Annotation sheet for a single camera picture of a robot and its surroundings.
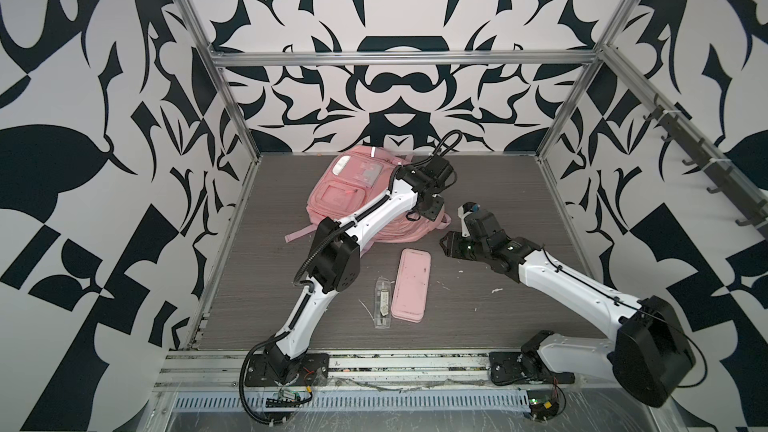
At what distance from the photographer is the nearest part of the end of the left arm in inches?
25.8

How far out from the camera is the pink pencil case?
832mm

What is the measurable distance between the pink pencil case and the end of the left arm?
0.51 feet
